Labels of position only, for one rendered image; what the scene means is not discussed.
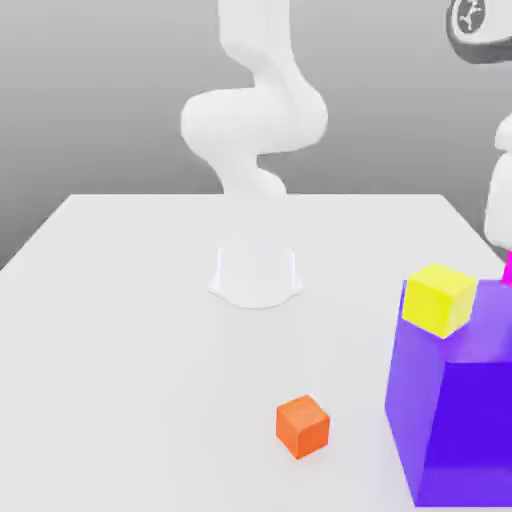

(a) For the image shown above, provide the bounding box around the large purple box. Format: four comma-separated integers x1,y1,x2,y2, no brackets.
384,278,512,508

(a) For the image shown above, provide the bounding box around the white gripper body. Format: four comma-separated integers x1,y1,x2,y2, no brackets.
483,152,512,263

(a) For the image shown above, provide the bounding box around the small orange cube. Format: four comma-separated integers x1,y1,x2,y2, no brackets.
275,394,332,461

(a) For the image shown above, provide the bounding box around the small yellow cube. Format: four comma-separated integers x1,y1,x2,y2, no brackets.
401,262,479,340

